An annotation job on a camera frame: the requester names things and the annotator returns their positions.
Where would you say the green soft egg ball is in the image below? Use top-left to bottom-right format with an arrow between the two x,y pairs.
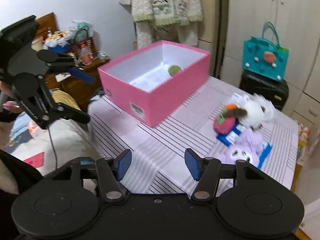
168,64 -> 182,77

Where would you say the person left hand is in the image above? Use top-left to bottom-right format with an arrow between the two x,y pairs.
1,82 -> 23,113

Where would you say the cream knitted cardigan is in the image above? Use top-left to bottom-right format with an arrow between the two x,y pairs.
119,0 -> 203,48

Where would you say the pink plush strawberry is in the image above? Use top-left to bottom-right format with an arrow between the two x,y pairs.
213,113 -> 236,135

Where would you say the orange soft ball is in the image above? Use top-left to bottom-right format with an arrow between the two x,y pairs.
225,104 -> 238,110

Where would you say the striped pink table cloth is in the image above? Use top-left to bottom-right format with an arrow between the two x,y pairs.
87,76 -> 301,196

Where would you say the beige wardrobe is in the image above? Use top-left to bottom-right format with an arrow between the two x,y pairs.
199,0 -> 319,126

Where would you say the black suitcase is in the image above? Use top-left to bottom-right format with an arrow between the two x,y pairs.
239,69 -> 289,111

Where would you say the blue white tissue pack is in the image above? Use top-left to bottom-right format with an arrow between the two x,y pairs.
216,124 -> 272,169

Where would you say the pink storage box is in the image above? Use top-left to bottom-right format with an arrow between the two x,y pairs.
98,40 -> 210,127

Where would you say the teal felt handbag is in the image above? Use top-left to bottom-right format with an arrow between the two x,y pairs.
242,22 -> 290,82

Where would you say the white plush dog toy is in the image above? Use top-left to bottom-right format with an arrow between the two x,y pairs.
229,93 -> 276,129

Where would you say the purple plush doll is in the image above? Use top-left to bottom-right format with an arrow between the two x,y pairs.
216,128 -> 264,167

